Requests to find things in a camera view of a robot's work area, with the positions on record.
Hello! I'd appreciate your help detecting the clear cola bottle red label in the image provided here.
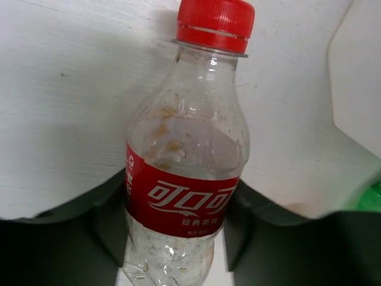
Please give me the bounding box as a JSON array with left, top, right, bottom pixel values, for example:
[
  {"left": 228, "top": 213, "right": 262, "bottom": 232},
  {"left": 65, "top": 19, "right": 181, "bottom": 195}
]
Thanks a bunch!
[{"left": 123, "top": 1, "right": 255, "bottom": 285}]

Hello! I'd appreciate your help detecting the white octagonal bin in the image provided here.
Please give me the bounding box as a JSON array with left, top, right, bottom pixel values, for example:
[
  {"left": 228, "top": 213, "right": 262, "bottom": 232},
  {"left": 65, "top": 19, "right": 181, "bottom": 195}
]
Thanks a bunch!
[{"left": 327, "top": 1, "right": 380, "bottom": 157}]

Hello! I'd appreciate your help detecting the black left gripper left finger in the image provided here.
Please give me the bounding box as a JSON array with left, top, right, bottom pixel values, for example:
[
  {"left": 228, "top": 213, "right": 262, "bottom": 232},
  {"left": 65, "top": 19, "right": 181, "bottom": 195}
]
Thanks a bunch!
[{"left": 1, "top": 170, "right": 128, "bottom": 285}]

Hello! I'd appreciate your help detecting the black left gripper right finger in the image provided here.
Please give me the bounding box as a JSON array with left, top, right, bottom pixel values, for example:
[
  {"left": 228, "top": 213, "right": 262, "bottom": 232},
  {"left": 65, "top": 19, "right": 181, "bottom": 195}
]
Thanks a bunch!
[{"left": 224, "top": 182, "right": 380, "bottom": 286}]

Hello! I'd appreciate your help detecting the orange juice bottle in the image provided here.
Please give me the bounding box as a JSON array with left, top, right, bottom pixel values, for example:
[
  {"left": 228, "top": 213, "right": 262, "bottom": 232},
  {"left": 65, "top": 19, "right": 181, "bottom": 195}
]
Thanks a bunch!
[{"left": 284, "top": 203, "right": 310, "bottom": 217}]

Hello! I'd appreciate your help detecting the green plastic bottle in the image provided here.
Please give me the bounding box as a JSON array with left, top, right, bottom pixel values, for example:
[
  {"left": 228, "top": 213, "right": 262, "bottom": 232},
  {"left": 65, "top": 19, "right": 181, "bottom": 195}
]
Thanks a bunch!
[{"left": 350, "top": 182, "right": 381, "bottom": 213}]

